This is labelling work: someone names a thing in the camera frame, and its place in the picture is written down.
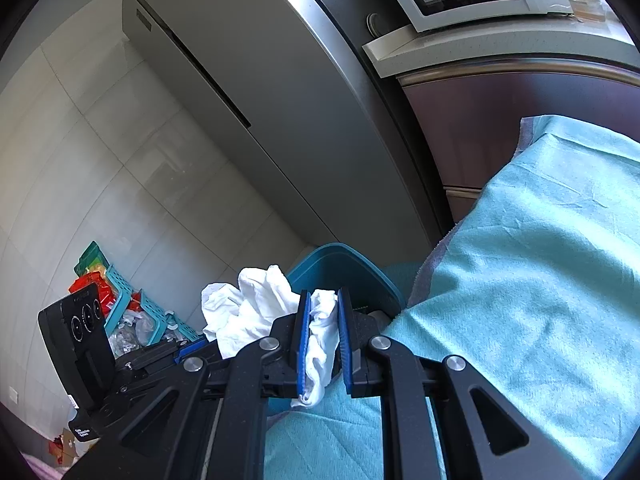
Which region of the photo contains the teal waste bin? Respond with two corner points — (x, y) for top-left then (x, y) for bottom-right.
(286, 242), (407, 326)

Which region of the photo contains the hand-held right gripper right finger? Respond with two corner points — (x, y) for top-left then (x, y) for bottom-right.
(336, 287), (583, 480)

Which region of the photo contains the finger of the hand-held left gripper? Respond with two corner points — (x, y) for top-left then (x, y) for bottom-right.
(172, 336), (221, 363)

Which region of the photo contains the grey refrigerator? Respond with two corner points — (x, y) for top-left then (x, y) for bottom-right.
(122, 0), (446, 261)

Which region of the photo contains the teal printed tablecloth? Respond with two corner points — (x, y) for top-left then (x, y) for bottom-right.
(263, 115), (640, 480)

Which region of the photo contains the red packaging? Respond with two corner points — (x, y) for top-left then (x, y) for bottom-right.
(69, 269), (116, 321)

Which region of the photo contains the white tissue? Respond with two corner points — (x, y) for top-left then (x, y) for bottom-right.
(201, 264), (343, 408)

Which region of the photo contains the red carton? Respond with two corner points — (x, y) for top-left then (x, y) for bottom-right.
(47, 427), (88, 466)

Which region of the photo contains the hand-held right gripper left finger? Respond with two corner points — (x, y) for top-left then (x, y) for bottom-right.
(62, 289), (312, 480)

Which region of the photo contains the teal plastic basket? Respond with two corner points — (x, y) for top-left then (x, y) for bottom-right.
(102, 265), (206, 346)

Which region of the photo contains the clear plastic bag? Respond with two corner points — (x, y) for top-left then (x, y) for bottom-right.
(107, 310), (156, 358)

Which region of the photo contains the kitchen counter with cabinets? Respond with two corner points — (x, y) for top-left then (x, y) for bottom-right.
(361, 10), (640, 226)

